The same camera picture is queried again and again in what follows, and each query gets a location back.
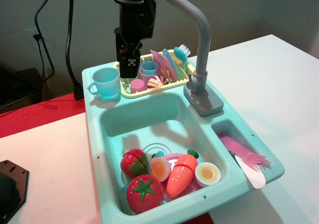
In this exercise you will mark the toy egg half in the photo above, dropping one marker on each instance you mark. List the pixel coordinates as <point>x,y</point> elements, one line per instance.
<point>160,168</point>
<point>207,174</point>

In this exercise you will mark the red cloth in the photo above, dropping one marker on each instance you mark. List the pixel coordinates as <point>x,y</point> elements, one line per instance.
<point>39,114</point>

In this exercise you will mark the striped toy shell food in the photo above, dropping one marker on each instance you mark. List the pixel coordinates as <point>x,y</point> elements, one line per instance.
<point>157,81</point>

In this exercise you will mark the yellow dish rack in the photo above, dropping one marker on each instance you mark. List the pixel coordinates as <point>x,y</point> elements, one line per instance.
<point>182,77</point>

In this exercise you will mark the blue cup in rack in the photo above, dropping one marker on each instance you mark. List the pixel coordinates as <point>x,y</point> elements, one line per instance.
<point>150,68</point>

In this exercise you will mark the teal dish brush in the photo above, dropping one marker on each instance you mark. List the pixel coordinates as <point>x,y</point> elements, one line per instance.
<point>182,52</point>

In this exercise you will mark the dark box on floor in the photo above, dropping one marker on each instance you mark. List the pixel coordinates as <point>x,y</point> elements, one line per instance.
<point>21,88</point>

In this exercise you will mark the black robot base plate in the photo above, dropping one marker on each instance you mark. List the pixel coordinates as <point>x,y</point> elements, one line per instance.
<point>13,189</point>

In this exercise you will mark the left toy egg half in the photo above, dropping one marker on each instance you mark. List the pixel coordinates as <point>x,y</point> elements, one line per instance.
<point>160,168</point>

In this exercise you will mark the pink toy plate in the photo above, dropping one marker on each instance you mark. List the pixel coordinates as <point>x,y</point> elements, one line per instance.
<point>162,62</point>

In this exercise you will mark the toy strawberry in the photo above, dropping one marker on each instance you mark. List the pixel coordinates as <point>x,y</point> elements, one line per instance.
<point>134,163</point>

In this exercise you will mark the grey toy faucet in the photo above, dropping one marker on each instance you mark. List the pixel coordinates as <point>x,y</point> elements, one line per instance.
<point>201,96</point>

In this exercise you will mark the pink upside-down cup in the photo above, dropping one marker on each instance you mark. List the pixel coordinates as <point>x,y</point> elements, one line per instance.
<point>137,85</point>

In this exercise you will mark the teal toy sink unit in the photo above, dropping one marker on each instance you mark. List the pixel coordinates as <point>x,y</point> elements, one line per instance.
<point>166,121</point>

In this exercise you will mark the light blue toy cup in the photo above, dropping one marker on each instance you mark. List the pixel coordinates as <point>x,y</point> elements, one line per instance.
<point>106,82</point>

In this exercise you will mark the pink toy fork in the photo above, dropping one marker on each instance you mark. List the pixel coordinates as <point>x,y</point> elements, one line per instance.
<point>249,157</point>

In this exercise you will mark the toy carrot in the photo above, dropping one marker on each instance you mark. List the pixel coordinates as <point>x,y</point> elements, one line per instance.
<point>182,174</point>

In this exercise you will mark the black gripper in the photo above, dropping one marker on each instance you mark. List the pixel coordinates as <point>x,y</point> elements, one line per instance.
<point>137,20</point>

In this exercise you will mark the right toy egg half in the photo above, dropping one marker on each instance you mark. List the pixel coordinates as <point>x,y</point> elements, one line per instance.
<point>207,174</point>

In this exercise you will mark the white toy knife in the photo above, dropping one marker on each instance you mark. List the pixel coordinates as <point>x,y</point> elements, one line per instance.
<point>254,175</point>

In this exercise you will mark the toy tomato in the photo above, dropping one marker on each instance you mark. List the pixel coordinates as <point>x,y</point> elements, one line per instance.
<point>144,192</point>

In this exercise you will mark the white wall outlet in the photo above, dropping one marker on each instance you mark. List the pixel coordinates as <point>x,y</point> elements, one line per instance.
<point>34,37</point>

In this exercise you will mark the blue toy plate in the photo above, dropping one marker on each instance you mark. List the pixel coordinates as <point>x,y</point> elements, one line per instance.
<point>172,67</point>

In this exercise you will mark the purple cup in rack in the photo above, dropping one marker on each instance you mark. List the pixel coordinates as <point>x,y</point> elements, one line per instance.
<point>146,78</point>

